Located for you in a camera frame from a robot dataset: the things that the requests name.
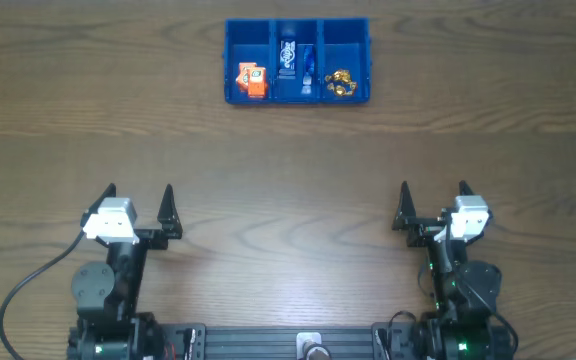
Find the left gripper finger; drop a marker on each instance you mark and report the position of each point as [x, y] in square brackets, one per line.
[109, 191]
[170, 215]

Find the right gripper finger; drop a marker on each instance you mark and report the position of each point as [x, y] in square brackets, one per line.
[405, 212]
[466, 189]

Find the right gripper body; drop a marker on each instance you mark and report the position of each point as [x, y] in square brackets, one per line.
[427, 232]

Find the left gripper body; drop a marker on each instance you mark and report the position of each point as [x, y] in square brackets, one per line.
[152, 239]

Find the gold candy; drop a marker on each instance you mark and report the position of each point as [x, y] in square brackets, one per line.
[342, 75]
[346, 91]
[330, 80]

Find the orange candy box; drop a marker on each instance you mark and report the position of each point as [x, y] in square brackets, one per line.
[241, 79]
[256, 83]
[246, 64]

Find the blue candy pack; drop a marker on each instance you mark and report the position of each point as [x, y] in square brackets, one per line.
[308, 62]
[287, 59]

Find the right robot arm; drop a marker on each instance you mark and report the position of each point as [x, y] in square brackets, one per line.
[473, 290]

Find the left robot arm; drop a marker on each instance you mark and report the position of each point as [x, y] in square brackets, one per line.
[113, 290]

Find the blue tray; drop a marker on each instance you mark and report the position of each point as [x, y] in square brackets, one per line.
[348, 50]

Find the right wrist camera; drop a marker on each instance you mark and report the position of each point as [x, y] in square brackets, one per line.
[468, 215]

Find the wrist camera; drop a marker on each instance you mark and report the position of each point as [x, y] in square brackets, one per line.
[113, 220]
[468, 215]

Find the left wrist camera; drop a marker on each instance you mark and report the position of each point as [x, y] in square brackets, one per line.
[113, 220]

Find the mounting rail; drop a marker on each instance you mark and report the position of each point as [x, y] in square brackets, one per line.
[258, 342]

